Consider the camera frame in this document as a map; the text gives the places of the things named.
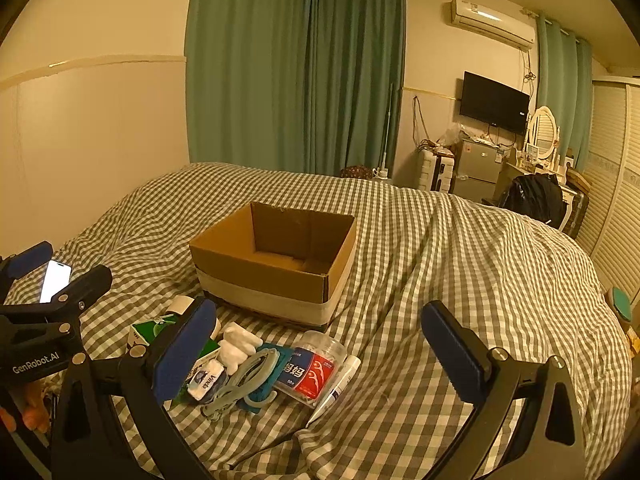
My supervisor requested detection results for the black television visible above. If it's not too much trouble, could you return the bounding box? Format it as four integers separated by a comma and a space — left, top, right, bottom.
460, 71, 531, 136

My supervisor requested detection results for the white air conditioner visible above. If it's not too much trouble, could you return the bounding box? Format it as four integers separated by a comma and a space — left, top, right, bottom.
446, 0, 537, 51

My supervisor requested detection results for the light green curtain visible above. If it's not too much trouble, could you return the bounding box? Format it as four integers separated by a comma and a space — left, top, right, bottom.
536, 10, 593, 171

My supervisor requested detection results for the teal packet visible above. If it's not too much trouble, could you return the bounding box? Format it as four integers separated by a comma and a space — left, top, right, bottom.
260, 342, 297, 396

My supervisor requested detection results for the green white medicine box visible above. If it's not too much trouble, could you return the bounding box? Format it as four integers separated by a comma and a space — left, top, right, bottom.
127, 313, 222, 361

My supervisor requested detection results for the brown suitcase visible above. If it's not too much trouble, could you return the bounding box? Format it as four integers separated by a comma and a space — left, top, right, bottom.
565, 187, 590, 238

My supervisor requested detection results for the white oval mirror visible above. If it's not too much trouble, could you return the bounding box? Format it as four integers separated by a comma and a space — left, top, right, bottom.
527, 106, 559, 161

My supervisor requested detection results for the white tube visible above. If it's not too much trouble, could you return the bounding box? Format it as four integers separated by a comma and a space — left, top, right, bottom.
306, 355, 362, 428

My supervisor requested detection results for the cardboard box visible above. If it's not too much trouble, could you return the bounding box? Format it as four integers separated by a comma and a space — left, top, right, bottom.
189, 201, 358, 332

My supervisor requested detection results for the white suitcase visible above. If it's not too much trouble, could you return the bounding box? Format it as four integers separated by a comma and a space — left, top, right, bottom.
417, 147, 458, 193

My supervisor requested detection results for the wall cable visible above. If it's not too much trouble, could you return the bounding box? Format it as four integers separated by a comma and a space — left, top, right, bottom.
411, 95, 431, 151

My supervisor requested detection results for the white blue tissue pack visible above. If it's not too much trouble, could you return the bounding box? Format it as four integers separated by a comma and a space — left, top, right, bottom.
187, 360, 227, 402

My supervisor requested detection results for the orange cloth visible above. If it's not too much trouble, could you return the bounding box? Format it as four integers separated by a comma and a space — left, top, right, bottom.
0, 385, 51, 433

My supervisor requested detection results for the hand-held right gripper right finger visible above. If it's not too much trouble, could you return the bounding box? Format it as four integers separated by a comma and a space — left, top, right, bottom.
421, 301, 588, 480

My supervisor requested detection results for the white pole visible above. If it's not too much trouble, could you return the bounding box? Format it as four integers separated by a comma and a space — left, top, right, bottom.
380, 82, 396, 178

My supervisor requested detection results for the clear floss pick jar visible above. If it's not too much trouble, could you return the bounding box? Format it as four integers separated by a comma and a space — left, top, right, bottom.
274, 331, 348, 408

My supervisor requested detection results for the silver fridge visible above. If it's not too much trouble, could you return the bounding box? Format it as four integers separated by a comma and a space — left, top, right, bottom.
452, 137, 518, 203

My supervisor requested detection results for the white slatted wardrobe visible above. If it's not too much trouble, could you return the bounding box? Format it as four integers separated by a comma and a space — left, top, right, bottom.
575, 77, 640, 301

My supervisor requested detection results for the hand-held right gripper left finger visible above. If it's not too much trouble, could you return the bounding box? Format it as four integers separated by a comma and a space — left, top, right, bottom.
50, 297, 218, 480

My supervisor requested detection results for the checked blanket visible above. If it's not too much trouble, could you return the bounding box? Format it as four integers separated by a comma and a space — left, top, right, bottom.
0, 162, 633, 480

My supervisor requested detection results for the smartphone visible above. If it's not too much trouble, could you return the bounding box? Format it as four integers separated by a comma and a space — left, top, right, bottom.
39, 260, 72, 304

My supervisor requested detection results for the black backpack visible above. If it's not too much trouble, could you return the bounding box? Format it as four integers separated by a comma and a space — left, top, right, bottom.
502, 172, 568, 226

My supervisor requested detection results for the teal round object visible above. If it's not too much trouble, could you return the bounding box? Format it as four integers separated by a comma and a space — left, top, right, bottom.
607, 287, 636, 321

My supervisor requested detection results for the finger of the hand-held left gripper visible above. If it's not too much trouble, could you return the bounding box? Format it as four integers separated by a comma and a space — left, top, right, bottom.
42, 264, 113, 328
0, 241, 54, 292

